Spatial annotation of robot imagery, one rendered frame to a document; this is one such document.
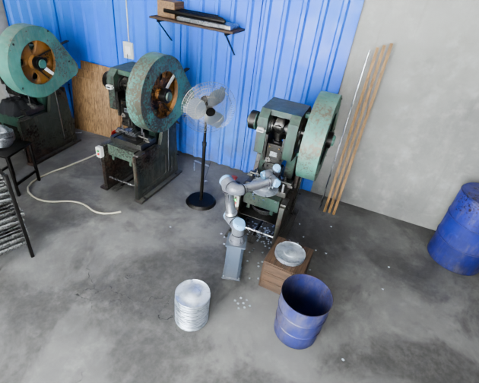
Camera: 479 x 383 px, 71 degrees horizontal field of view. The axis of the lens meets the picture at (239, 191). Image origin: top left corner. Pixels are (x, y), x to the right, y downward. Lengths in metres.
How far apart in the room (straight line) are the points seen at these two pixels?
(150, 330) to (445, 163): 3.67
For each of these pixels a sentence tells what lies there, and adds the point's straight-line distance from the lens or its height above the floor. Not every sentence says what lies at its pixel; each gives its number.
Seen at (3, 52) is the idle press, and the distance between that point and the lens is 4.72.
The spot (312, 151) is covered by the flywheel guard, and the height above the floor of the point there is 1.36.
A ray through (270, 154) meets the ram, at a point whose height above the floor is 1.05.
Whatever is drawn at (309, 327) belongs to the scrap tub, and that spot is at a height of 0.33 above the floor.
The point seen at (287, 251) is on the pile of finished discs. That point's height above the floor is 0.39.
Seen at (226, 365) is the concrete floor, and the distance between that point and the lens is 2.97.
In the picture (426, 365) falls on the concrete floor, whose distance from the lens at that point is 3.55.
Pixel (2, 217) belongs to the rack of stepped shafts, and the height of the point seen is 0.50.
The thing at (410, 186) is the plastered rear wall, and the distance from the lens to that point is 4.75.
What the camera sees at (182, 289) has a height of 0.31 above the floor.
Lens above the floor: 2.61
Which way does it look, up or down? 34 degrees down
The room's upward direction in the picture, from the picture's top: 8 degrees clockwise
